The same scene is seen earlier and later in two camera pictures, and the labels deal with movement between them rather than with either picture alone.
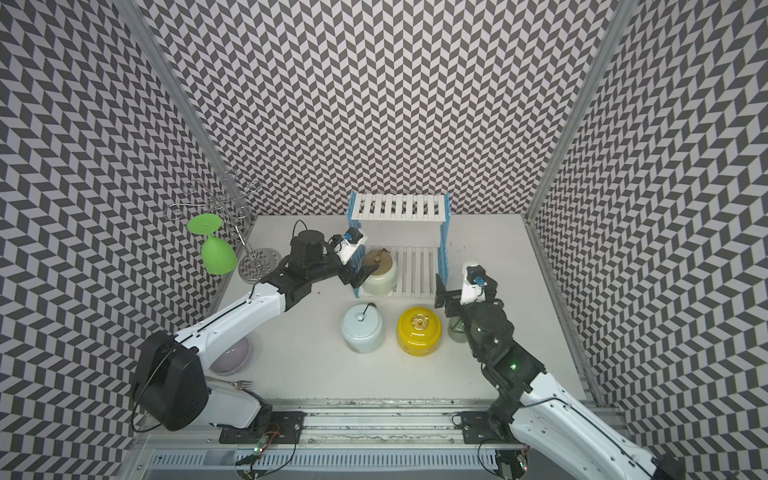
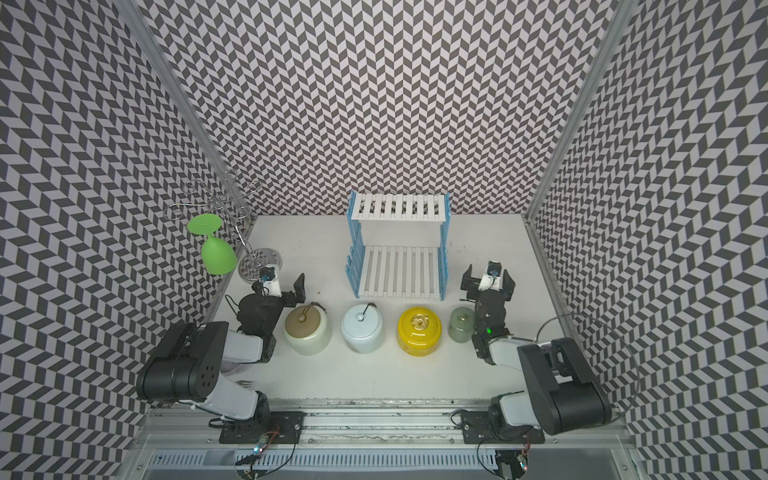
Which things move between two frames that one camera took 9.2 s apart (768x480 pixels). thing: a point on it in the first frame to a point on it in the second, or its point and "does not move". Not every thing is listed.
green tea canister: [456, 330] does not move
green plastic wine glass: [217, 255] does not move
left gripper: [359, 276] to [299, 293]
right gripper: [453, 299] to [468, 284]
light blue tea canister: [362, 328] does not move
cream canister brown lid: [384, 279] to [302, 321]
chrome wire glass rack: [230, 198] does not move
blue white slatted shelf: [413, 229] does not move
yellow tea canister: [418, 331] does not move
